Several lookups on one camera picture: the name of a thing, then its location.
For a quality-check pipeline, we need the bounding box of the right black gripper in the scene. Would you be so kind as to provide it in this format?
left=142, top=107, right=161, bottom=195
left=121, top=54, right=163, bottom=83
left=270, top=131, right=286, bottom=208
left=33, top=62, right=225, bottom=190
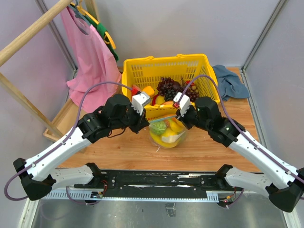
left=176, top=103, right=211, bottom=131

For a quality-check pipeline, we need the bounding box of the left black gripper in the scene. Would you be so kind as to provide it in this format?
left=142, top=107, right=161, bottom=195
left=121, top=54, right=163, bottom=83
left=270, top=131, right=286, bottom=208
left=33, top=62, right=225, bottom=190
left=111, top=102, right=149, bottom=133

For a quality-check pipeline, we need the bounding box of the yellow mango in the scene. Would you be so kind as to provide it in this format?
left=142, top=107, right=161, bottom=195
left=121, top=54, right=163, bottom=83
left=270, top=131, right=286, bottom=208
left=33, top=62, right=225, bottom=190
left=168, top=118, right=184, bottom=133

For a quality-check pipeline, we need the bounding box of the clear zip top bag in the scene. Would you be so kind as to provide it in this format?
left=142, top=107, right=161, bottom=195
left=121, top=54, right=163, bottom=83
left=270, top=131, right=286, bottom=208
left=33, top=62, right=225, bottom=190
left=149, top=114, right=187, bottom=149

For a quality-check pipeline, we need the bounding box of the green custard apple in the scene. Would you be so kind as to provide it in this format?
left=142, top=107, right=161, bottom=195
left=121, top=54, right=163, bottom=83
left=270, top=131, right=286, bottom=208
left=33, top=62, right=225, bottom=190
left=150, top=121, right=167, bottom=135

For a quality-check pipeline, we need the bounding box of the large yellow lemon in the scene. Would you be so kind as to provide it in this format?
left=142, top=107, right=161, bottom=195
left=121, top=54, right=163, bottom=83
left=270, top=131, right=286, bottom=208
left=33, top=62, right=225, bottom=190
left=149, top=130, right=183, bottom=149

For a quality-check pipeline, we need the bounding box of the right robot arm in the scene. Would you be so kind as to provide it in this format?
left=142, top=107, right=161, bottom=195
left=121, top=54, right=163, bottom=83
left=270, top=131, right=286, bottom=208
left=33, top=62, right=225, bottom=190
left=174, top=93, right=304, bottom=212

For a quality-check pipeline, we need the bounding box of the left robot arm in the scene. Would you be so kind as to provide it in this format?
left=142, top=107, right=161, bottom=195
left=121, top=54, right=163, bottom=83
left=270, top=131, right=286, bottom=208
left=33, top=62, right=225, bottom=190
left=13, top=92, right=151, bottom=201

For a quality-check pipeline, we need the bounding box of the blue crumpled cloth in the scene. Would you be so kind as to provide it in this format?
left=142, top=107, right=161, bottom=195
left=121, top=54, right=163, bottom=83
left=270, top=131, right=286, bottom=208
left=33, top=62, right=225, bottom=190
left=212, top=65, right=250, bottom=101

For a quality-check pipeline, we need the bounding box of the red chili pepper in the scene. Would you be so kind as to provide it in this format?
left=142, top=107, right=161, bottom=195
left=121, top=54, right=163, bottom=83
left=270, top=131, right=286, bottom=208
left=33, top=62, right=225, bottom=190
left=152, top=95, right=159, bottom=106

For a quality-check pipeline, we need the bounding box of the papaya slice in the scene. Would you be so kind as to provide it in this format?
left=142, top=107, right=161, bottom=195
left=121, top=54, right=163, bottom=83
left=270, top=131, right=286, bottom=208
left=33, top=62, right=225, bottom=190
left=161, top=101, right=174, bottom=106

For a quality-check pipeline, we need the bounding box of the dark grape bunch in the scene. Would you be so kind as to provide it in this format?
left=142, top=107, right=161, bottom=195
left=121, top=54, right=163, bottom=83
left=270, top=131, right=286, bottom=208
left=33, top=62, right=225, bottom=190
left=163, top=86, right=202, bottom=103

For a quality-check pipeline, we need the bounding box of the wooden clothes rack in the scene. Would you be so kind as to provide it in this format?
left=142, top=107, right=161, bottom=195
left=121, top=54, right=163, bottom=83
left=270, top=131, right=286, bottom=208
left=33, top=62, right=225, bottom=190
left=0, top=0, right=99, bottom=142

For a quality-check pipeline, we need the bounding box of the purple grape bunch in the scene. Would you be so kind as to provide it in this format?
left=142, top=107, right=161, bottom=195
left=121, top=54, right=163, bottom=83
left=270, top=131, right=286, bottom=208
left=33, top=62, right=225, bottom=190
left=156, top=77, right=181, bottom=96

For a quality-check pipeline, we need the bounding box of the pink hanging shirt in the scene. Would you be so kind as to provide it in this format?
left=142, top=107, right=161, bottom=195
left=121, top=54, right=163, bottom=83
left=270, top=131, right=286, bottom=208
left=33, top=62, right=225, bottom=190
left=60, top=7, right=121, bottom=105

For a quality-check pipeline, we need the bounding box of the yellow plastic basket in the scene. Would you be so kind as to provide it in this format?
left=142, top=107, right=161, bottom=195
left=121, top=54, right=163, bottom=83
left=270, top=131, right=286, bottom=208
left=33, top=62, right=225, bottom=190
left=121, top=54, right=220, bottom=120

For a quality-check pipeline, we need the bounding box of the green clothes hanger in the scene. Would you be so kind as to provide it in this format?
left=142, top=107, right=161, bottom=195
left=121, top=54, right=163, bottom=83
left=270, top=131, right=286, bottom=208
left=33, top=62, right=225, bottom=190
left=68, top=0, right=119, bottom=62

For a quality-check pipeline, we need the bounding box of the yellow clothes hanger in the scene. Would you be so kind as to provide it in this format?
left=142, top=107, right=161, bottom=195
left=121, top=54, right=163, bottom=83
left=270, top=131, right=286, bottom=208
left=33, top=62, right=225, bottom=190
left=77, top=0, right=116, bottom=51

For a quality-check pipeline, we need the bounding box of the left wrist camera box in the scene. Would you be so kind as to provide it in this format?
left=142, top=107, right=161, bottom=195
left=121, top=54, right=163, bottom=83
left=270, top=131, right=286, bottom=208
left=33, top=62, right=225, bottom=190
left=131, top=92, right=151, bottom=115

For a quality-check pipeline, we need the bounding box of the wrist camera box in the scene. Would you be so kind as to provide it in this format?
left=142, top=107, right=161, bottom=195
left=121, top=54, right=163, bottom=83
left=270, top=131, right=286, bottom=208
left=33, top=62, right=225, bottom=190
left=131, top=92, right=151, bottom=115
left=173, top=92, right=191, bottom=117

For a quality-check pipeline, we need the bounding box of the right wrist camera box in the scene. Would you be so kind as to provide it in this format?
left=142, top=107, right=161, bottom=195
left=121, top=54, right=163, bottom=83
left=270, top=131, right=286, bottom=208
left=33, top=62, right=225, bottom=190
left=173, top=92, right=191, bottom=117

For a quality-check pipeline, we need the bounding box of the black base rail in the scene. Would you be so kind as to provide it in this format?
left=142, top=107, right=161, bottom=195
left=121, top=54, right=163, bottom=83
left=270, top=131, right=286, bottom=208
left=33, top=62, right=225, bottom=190
left=74, top=170, right=234, bottom=200

